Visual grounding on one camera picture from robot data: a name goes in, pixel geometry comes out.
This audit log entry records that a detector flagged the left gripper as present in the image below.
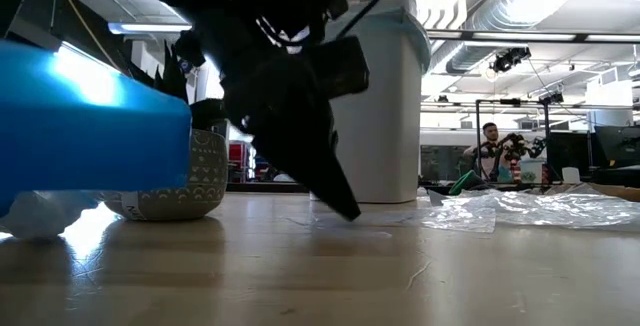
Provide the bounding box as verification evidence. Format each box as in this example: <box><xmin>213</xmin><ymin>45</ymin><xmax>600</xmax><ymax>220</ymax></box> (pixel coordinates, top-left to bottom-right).
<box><xmin>192</xmin><ymin>0</ymin><xmax>363</xmax><ymax>223</ymax></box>

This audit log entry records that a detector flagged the white plastic trash bin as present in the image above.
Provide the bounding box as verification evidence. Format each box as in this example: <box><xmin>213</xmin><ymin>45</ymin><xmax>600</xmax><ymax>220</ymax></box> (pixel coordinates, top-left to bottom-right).
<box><xmin>309</xmin><ymin>10</ymin><xmax>432</xmax><ymax>205</ymax></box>

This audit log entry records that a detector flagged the succulent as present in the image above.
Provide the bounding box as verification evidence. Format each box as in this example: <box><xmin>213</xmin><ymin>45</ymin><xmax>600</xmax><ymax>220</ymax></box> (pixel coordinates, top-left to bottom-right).
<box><xmin>102</xmin><ymin>40</ymin><xmax>230</xmax><ymax>223</ymax></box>

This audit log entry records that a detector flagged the clear printed plastic bag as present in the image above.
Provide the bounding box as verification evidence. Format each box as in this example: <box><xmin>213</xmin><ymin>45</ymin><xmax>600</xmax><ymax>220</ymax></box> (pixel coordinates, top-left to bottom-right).
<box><xmin>419</xmin><ymin>184</ymin><xmax>640</xmax><ymax>235</ymax></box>

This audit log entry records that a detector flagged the large white plastic bag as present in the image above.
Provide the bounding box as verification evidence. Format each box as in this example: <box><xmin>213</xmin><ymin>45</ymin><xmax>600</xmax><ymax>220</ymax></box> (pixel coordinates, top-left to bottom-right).
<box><xmin>0</xmin><ymin>189</ymin><xmax>105</xmax><ymax>241</ymax></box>

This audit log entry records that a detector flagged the black glove with green cuff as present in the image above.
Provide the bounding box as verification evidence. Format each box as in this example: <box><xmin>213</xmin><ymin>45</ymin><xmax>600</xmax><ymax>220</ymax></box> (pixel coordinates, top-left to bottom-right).
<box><xmin>448</xmin><ymin>169</ymin><xmax>495</xmax><ymax>197</ymax></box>

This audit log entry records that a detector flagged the person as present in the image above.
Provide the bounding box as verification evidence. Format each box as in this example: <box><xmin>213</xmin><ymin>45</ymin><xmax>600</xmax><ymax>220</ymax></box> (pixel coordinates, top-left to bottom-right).
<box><xmin>462</xmin><ymin>121</ymin><xmax>524</xmax><ymax>183</ymax></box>

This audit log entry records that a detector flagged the black computer monitor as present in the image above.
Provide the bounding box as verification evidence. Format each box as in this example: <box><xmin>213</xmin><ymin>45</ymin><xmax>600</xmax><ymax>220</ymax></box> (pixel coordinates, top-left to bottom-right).
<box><xmin>592</xmin><ymin>124</ymin><xmax>640</xmax><ymax>170</ymax></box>

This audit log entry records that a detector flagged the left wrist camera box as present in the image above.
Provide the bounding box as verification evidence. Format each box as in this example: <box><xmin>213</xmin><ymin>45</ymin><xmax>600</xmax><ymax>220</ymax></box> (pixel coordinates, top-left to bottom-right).
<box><xmin>309</xmin><ymin>35</ymin><xmax>372</xmax><ymax>100</ymax></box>

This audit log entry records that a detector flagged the blue bag strap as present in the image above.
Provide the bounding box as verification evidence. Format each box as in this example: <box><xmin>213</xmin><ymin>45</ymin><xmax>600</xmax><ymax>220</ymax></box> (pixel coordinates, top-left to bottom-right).
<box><xmin>0</xmin><ymin>39</ymin><xmax>194</xmax><ymax>218</ymax></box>

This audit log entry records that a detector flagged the black ceiling rig camera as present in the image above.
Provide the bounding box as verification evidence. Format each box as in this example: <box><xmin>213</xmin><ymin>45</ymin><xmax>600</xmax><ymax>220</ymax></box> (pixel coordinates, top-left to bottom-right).
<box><xmin>489</xmin><ymin>45</ymin><xmax>533</xmax><ymax>74</ymax></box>

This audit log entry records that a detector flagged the yellow hanging cable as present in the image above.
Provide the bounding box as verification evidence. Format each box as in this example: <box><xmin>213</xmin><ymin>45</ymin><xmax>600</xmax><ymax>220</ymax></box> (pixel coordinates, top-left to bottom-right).
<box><xmin>48</xmin><ymin>0</ymin><xmax>122</xmax><ymax>75</ymax></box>

